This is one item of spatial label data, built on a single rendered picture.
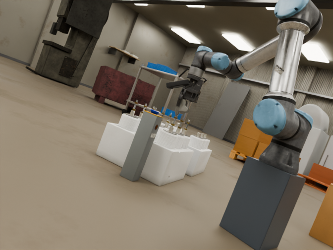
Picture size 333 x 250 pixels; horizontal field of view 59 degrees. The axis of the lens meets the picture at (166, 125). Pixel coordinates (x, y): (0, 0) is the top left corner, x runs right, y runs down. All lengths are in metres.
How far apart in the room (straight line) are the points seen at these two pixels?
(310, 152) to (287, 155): 5.53
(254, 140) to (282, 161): 3.38
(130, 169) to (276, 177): 0.61
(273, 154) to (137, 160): 0.57
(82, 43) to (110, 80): 2.06
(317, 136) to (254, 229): 5.63
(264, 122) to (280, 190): 0.25
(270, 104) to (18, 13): 9.54
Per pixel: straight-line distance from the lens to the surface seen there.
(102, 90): 5.44
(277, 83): 1.12
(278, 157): 1.17
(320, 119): 6.83
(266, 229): 1.16
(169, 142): 1.43
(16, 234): 0.73
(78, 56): 7.28
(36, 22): 10.39
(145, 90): 5.58
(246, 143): 4.59
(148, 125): 1.29
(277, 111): 1.05
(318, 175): 6.01
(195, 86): 1.45
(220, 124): 11.14
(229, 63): 1.43
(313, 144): 6.72
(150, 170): 1.43
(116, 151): 1.51
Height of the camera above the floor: 0.36
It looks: 3 degrees down
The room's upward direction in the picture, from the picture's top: 21 degrees clockwise
